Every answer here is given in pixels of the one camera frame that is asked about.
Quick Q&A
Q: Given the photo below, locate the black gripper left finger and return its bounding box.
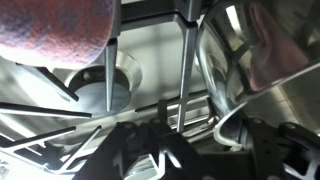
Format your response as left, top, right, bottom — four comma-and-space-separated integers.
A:
73, 119, 213, 180

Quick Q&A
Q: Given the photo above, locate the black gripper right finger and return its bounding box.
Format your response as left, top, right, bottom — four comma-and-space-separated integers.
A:
233, 115, 320, 180

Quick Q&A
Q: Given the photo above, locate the silver pot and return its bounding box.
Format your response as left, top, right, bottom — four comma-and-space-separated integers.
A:
196, 0, 320, 146

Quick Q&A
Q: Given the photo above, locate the purple cloth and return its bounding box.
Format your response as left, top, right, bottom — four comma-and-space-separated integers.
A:
0, 0, 116, 69

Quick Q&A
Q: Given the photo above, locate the stainless steel gas stove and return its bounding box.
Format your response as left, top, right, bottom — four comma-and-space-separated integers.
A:
1, 0, 319, 180

